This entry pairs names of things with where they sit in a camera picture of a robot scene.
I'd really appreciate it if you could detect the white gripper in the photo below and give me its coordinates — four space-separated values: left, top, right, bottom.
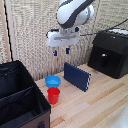
45 27 81 57

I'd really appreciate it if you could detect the blue bowl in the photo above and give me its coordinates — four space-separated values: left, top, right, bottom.
44 75 63 89

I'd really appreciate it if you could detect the red cup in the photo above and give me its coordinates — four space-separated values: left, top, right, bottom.
46 87 61 105

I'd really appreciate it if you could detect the black box appliance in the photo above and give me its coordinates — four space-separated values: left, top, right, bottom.
87 28 128 80

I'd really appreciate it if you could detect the black fabric storage bin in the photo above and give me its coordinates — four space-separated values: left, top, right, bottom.
0 60 52 128

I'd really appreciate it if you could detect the black cable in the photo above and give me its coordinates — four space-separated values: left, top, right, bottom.
79 18 128 37

